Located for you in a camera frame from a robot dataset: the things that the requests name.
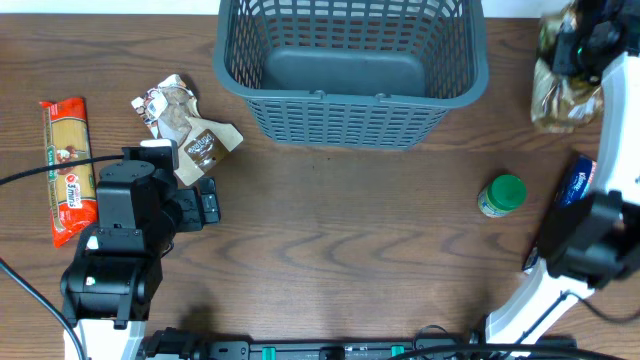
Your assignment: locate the gold foil bag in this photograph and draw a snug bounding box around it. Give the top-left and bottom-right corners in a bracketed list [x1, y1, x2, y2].
[530, 2, 604, 133]

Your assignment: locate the white brown snack pouch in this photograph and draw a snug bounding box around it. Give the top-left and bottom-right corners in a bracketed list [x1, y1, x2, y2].
[131, 74, 243, 186]

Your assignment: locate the red spaghetti packet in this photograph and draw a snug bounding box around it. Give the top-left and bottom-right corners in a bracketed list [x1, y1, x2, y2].
[41, 97, 98, 248]

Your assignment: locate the kleenex tissue multipack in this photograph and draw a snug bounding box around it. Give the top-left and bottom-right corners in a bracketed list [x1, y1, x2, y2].
[521, 152, 597, 274]

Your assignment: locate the green lid jar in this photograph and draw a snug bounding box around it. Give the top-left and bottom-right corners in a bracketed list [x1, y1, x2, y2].
[477, 174, 527, 218]

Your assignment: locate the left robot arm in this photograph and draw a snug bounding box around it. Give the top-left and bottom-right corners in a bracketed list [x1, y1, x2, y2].
[60, 160, 220, 359]

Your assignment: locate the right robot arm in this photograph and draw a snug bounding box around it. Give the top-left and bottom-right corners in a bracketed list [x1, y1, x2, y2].
[483, 1, 639, 355]

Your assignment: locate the grey plastic basket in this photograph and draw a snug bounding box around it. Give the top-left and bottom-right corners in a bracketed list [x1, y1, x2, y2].
[213, 0, 489, 150]

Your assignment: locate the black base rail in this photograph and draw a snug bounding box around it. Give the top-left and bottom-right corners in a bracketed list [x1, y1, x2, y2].
[131, 327, 582, 360]

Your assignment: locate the left black cable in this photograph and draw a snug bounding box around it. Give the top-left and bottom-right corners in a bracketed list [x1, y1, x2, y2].
[0, 154, 126, 189]

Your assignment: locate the black cable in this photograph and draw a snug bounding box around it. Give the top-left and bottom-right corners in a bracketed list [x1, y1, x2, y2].
[569, 292, 640, 324]
[0, 154, 126, 189]

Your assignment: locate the right black cable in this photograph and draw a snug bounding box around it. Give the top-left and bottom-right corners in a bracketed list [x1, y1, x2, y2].
[569, 292, 640, 324]

